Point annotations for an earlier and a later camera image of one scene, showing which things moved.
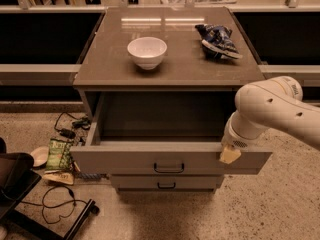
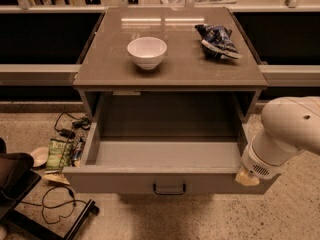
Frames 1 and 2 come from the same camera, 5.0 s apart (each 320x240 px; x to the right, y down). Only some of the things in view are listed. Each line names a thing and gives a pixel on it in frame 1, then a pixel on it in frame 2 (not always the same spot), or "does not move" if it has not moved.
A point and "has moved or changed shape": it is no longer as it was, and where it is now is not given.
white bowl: x=147 y=52 does not move
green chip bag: x=59 y=157 does not move
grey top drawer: x=160 y=133 has moved or changed shape
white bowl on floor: x=40 y=156 does not move
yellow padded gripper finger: x=229 y=155 -> x=243 y=177
